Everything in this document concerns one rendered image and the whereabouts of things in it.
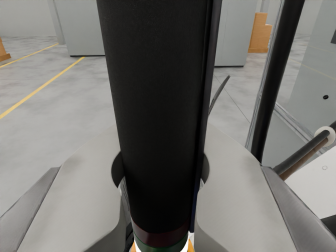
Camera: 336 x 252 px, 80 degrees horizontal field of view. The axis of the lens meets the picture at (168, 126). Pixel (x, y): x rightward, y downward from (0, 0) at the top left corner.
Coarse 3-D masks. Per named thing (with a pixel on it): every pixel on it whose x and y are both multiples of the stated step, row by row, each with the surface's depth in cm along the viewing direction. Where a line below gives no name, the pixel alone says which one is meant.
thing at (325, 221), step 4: (328, 216) 24; (332, 216) 24; (324, 220) 24; (328, 220) 23; (332, 220) 23; (328, 224) 22; (332, 224) 22; (328, 228) 22; (332, 228) 21; (332, 232) 21
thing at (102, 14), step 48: (96, 0) 6; (144, 0) 5; (192, 0) 5; (144, 48) 5; (192, 48) 6; (144, 96) 6; (192, 96) 7; (144, 144) 7; (192, 144) 8; (144, 192) 8
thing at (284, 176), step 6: (324, 138) 30; (318, 144) 29; (324, 144) 30; (312, 150) 28; (306, 156) 27; (300, 162) 26; (288, 168) 24; (294, 168) 25; (282, 174) 24; (288, 174) 24
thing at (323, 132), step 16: (288, 0) 11; (304, 0) 10; (288, 16) 11; (288, 32) 11; (272, 48) 12; (288, 48) 12; (272, 64) 12; (272, 80) 13; (272, 96) 13; (272, 112) 14; (256, 128) 15; (320, 128) 30; (256, 144) 16; (288, 160) 24
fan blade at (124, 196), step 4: (124, 176) 57; (124, 180) 57; (120, 184) 64; (124, 184) 56; (120, 188) 64; (124, 188) 56; (124, 192) 55; (124, 196) 55; (124, 200) 56; (124, 204) 57; (128, 204) 51; (124, 208) 59; (128, 208) 52; (124, 212) 60; (128, 212) 53; (128, 216) 56; (128, 220) 57
